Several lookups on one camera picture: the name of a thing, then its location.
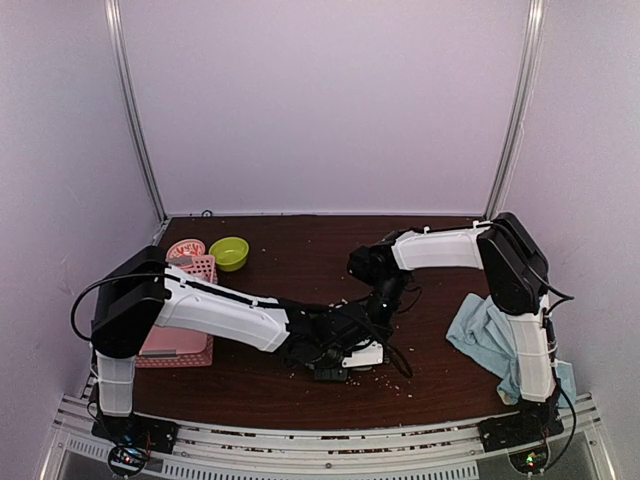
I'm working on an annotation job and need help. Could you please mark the pink plastic basket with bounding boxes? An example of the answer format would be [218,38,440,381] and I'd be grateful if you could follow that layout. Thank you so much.
[136,255,217,369]

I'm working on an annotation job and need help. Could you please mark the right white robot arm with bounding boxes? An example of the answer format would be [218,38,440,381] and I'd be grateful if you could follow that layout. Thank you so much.
[347,212,560,442]

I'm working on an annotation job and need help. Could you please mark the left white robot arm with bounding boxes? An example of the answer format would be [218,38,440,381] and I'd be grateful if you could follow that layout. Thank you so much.
[85,246,384,444]

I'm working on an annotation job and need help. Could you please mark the green bowl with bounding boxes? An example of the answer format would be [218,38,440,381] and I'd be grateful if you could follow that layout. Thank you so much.
[209,236,249,272]

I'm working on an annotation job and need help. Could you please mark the blue towel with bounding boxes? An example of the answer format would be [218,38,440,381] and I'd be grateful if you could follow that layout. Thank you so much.
[446,294,576,408]

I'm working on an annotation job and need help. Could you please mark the red patterned bowl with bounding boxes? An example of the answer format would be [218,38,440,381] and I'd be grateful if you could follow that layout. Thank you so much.
[166,238,206,260]

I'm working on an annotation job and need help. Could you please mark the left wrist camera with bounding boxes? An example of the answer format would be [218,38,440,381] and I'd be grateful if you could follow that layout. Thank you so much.
[313,342,384,382]

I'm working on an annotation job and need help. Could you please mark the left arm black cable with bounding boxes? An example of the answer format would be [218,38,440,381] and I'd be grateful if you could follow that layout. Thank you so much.
[69,272,166,341]

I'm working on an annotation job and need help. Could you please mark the aluminium front rail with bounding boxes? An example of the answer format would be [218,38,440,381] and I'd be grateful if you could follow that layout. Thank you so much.
[35,392,623,479]

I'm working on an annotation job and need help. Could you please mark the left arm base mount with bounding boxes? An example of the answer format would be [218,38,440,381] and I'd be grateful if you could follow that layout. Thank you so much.
[91,415,179,478]

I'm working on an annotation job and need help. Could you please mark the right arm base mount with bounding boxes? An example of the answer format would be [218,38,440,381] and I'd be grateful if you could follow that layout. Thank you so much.
[478,412,564,476]

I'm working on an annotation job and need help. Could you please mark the right aluminium frame post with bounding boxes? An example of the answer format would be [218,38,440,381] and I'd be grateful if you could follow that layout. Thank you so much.
[483,0,547,219]

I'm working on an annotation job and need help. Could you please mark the aluminium frame post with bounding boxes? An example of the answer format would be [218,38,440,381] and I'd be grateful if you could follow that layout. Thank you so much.
[483,0,547,219]
[104,0,168,224]

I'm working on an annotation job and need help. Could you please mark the left aluminium frame post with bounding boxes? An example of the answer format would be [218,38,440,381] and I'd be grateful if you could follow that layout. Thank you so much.
[104,0,168,224]

